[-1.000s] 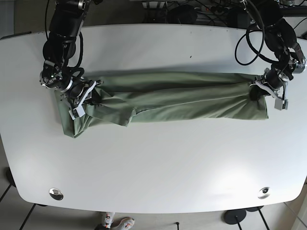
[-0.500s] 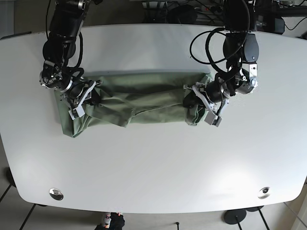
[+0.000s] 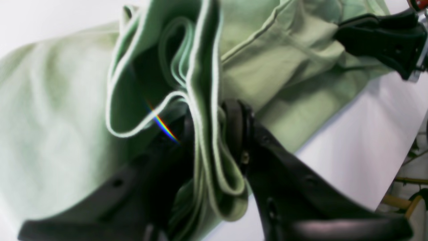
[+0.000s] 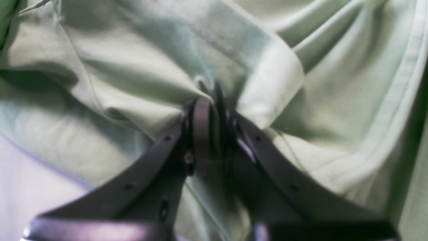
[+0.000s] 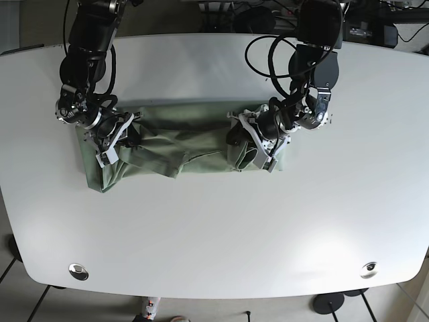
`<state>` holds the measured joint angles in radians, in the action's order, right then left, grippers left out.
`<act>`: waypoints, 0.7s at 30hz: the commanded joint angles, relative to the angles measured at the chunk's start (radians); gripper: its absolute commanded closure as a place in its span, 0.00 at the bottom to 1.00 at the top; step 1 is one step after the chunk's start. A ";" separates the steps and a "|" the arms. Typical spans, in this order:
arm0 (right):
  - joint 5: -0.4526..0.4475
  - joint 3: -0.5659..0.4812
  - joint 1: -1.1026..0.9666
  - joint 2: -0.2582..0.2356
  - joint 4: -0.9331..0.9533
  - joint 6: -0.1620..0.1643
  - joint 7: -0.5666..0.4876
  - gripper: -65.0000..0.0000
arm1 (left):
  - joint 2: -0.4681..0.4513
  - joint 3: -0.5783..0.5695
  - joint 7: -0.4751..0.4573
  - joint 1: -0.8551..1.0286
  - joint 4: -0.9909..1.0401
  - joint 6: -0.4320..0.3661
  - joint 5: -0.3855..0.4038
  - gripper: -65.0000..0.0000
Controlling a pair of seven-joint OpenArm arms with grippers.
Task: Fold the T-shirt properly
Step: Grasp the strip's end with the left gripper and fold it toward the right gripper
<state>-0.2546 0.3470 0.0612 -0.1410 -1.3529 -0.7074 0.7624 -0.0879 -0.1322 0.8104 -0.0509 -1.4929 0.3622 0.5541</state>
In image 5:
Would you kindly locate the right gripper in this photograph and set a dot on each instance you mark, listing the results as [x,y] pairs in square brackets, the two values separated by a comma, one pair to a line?
[113,129]

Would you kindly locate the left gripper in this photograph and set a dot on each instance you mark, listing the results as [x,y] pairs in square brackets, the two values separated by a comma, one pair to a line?
[254,131]

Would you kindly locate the light green T-shirt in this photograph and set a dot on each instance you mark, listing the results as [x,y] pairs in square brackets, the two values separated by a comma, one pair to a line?
[175,139]

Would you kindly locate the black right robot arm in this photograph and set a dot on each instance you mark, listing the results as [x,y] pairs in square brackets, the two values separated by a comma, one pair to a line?
[88,73]

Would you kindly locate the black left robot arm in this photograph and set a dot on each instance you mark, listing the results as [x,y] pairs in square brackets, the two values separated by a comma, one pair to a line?
[313,68]

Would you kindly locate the left table grommet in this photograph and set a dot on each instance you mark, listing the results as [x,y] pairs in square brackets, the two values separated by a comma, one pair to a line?
[78,272]

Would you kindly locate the table grommet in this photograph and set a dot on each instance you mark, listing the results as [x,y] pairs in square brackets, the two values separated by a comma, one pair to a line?
[78,272]
[369,270]

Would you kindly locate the grey sneaker shoe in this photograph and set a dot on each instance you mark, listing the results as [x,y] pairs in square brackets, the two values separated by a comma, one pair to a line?
[149,309]

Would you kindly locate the right table grommet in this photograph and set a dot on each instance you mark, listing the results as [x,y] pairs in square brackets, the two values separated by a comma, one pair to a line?
[369,270]

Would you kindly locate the black round stand base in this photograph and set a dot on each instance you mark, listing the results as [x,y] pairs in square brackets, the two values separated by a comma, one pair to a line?
[329,303]

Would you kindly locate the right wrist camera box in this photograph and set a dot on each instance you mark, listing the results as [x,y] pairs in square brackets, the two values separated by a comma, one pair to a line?
[106,158]

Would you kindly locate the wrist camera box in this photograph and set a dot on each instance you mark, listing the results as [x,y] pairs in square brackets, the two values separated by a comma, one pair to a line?
[265,162]
[106,158]

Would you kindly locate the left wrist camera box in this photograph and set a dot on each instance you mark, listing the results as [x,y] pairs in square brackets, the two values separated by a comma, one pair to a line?
[265,162]

